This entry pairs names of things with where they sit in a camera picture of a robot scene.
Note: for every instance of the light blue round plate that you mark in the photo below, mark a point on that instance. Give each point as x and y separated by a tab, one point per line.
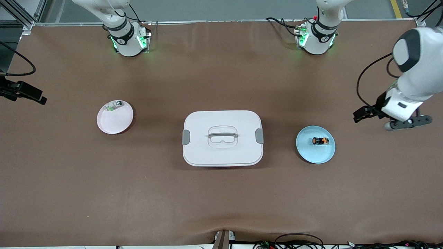
313	154

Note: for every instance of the silver table edge rail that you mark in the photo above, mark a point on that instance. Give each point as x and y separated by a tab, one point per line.
225	21

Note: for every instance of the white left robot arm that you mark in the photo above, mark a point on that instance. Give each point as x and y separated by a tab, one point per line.
420	72

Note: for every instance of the orange black push switch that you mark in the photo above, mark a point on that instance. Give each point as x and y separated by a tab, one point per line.
321	140

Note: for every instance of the brown table mat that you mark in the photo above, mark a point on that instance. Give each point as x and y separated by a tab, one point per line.
221	200

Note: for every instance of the pink round plate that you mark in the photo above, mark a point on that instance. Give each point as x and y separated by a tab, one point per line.
115	119

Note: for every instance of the green white push switch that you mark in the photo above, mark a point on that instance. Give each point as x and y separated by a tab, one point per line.
112	106

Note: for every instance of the aluminium frame post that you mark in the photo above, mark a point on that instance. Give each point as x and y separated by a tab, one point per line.
420	22
19	15

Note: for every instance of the white lidded storage box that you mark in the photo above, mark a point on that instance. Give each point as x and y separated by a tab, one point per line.
223	152

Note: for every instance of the metal table clamp bracket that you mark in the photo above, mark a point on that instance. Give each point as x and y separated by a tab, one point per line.
223	239

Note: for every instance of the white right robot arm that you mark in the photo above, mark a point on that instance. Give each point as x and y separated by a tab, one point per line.
128	41

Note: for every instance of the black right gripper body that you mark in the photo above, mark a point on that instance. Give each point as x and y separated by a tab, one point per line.
13	89

